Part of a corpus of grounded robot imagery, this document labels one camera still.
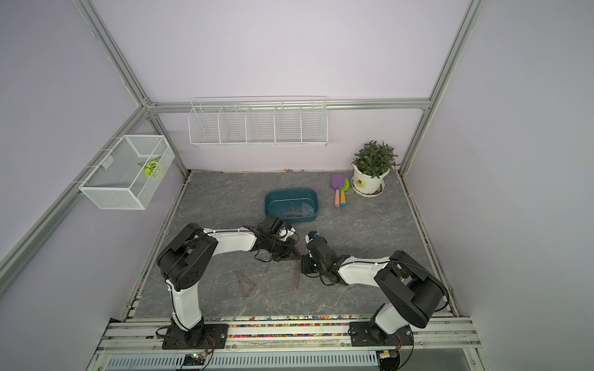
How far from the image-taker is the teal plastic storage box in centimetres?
105

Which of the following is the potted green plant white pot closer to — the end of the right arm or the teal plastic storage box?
the teal plastic storage box

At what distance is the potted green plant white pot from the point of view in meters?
1.01

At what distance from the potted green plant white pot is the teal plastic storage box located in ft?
0.74
